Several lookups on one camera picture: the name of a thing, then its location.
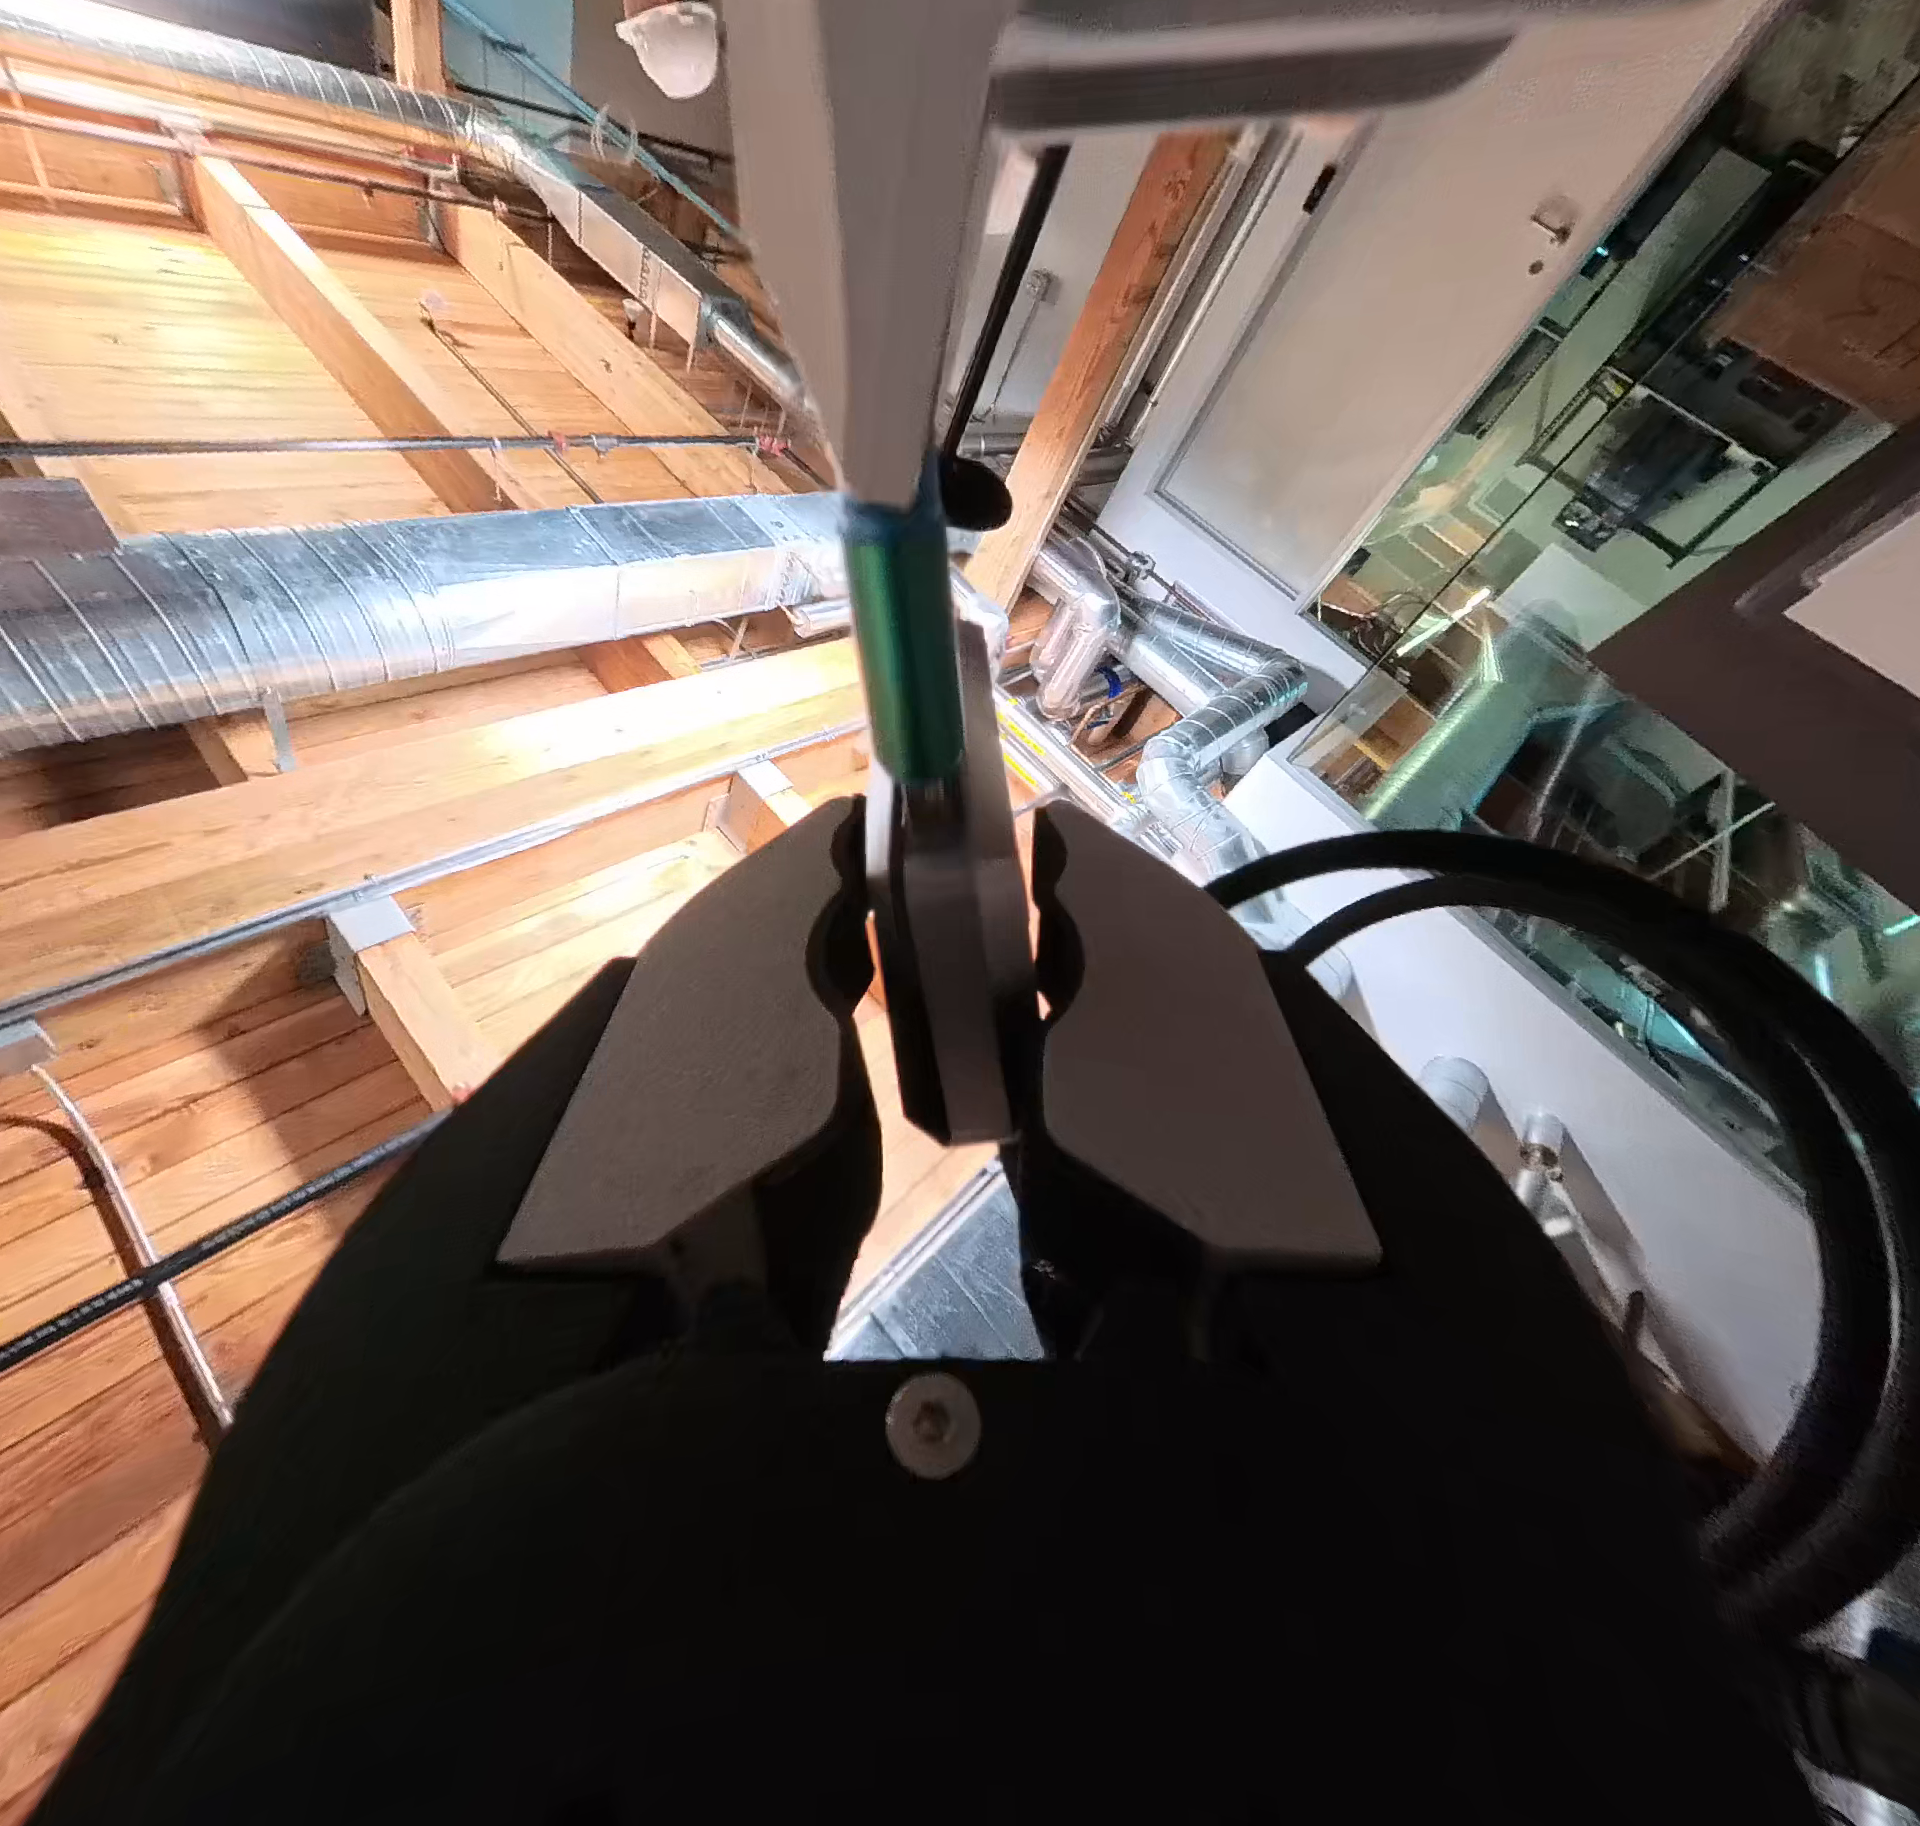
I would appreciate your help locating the insulated silver pipes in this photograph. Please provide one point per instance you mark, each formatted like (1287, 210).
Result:
(1200, 725)

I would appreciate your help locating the white door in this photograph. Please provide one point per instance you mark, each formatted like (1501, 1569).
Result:
(1349, 360)

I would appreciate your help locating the white dome fixture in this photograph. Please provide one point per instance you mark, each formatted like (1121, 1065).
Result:
(669, 46)

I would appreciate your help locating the black hdmi switch box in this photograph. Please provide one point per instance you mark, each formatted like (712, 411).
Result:
(968, 958)

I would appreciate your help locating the slanted silver air duct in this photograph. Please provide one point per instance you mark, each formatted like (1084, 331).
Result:
(300, 95)

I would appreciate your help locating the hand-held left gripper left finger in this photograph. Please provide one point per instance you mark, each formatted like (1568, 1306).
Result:
(690, 1079)

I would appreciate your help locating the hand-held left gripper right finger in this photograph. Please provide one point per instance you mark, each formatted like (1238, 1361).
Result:
(1200, 1079)

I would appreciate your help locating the long silver air duct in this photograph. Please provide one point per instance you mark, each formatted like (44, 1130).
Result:
(375, 616)

